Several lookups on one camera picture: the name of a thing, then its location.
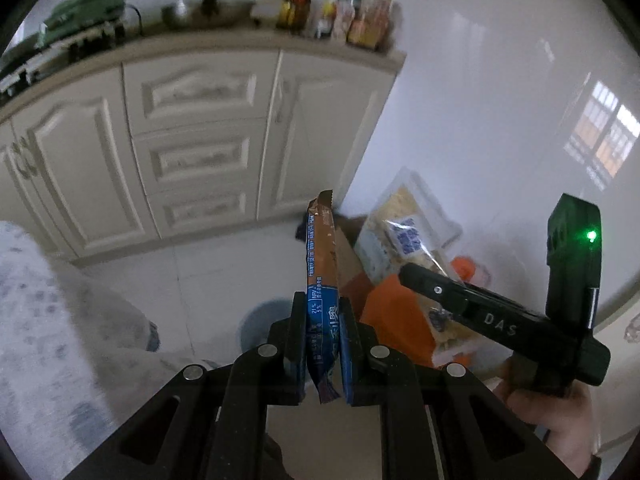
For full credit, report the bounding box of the steel kettle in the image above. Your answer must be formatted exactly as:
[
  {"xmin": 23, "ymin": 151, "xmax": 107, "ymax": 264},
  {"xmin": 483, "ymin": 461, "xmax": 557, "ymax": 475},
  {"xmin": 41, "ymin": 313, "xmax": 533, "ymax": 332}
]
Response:
[{"xmin": 161, "ymin": 0, "xmax": 195, "ymax": 29}]

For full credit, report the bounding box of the orange plastic bag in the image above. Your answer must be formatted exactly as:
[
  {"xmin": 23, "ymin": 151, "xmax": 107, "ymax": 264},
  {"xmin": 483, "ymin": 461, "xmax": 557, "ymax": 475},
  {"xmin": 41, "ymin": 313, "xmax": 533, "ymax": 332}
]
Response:
[{"xmin": 306, "ymin": 215, "xmax": 491, "ymax": 373}]

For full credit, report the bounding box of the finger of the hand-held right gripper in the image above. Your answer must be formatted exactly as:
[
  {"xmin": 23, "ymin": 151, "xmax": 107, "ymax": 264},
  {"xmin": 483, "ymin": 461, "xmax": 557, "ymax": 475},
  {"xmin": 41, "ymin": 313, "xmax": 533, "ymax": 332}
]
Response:
[{"xmin": 398, "ymin": 262, "xmax": 471, "ymax": 322}]

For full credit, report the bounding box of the dark sauce bottle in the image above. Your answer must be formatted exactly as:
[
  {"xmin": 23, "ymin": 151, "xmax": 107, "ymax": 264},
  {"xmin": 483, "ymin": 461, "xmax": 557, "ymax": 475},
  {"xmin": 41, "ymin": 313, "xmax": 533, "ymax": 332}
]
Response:
[{"xmin": 276, "ymin": 0, "xmax": 317, "ymax": 34}]

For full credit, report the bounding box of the cracker packet with blue label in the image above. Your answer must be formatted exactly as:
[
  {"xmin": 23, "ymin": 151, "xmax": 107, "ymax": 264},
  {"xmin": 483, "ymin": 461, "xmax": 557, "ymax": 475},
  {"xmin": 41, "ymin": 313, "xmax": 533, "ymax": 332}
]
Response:
[{"xmin": 354, "ymin": 167, "xmax": 495, "ymax": 368}]

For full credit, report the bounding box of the person's right hand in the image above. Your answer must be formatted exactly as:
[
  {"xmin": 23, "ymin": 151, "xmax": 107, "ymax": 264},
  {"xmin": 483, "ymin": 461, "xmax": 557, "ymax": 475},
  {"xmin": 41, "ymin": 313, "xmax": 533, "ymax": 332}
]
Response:
[{"xmin": 492, "ymin": 354, "xmax": 601, "ymax": 478}]

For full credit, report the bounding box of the cream kitchen cabinet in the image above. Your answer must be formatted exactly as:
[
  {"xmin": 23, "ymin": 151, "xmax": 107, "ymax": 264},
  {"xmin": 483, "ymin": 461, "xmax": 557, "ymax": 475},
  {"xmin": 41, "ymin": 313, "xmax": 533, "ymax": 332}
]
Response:
[{"xmin": 0, "ymin": 40, "xmax": 407, "ymax": 267}]

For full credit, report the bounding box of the brown and blue snack wrapper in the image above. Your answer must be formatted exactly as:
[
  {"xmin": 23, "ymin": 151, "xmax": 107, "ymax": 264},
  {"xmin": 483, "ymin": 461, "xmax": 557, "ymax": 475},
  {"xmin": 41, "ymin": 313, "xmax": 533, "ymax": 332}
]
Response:
[{"xmin": 303, "ymin": 190, "xmax": 344, "ymax": 405}]

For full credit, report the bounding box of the yellow cap seasoning jar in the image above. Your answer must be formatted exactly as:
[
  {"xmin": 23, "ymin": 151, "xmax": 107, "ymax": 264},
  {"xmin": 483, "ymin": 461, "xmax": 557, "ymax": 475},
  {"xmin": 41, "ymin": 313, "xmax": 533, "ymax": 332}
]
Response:
[{"xmin": 316, "ymin": 0, "xmax": 349, "ymax": 39}]

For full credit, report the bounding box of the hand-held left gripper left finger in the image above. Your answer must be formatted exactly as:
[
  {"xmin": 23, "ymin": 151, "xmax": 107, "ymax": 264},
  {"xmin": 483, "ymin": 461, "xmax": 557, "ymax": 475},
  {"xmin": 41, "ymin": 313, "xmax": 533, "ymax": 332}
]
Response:
[{"xmin": 65, "ymin": 290, "xmax": 308, "ymax": 480}]

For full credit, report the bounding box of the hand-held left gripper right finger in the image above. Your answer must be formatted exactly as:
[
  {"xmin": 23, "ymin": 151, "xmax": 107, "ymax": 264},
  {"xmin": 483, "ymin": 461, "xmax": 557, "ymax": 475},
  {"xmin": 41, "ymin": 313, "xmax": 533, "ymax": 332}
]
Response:
[{"xmin": 337, "ymin": 296, "xmax": 558, "ymax": 480}]

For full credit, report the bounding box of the green electric grill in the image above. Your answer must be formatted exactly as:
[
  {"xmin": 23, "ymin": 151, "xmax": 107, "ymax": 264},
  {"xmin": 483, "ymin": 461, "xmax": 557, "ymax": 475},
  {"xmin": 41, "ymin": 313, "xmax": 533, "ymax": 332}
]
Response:
[{"xmin": 0, "ymin": 0, "xmax": 129, "ymax": 92}]

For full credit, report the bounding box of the white small box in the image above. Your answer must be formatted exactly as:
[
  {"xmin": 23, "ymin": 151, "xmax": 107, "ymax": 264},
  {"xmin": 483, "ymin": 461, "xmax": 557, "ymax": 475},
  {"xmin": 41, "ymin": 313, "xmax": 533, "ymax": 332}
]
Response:
[{"xmin": 251, "ymin": 0, "xmax": 287, "ymax": 24}]

